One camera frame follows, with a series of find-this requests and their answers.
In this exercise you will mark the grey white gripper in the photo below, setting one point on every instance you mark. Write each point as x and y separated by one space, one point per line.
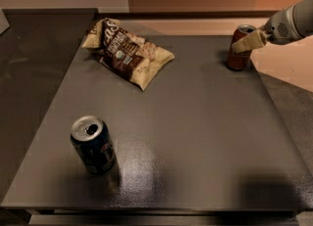
280 30

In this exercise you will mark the red coke can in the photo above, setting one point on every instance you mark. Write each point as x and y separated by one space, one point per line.
238 61

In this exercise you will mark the dark blue pepsi can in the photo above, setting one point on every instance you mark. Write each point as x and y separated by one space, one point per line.
90 137

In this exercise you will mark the brown beige chip bag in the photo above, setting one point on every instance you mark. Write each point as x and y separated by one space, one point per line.
130 56

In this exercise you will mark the white paper sheet corner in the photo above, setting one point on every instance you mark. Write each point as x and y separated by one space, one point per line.
4 24

